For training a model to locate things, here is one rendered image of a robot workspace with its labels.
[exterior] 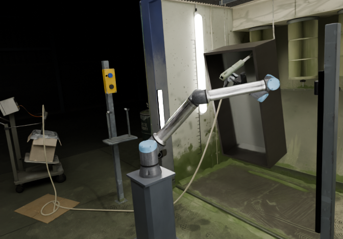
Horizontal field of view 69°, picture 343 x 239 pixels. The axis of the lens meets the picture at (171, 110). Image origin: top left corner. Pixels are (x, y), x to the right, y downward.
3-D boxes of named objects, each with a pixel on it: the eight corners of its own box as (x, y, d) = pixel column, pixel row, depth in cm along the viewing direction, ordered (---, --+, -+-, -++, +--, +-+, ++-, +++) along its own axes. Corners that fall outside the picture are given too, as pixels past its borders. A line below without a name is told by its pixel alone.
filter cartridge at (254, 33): (276, 84, 373) (275, 26, 358) (276, 87, 340) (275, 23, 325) (250, 85, 387) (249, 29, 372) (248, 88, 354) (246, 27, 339)
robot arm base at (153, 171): (147, 180, 197) (146, 168, 196) (135, 173, 212) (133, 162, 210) (166, 173, 209) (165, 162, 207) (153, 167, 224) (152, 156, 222)
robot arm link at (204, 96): (188, 93, 192) (279, 74, 180) (189, 91, 204) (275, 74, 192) (191, 107, 194) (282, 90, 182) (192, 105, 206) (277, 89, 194)
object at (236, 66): (219, 95, 218) (225, 75, 200) (214, 92, 220) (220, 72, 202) (248, 71, 242) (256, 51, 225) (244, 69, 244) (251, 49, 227)
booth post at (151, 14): (155, 188, 320) (139, 1, 283) (167, 183, 331) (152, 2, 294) (164, 193, 306) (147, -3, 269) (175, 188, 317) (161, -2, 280)
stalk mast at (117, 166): (122, 198, 300) (106, 61, 274) (124, 200, 295) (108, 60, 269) (117, 200, 296) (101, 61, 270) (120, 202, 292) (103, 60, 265)
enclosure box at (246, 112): (239, 142, 311) (223, 46, 276) (287, 152, 265) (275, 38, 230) (222, 154, 291) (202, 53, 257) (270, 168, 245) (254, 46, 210)
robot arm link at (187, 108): (139, 149, 218) (195, 85, 202) (144, 143, 235) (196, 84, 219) (152, 161, 218) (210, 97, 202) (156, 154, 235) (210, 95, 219)
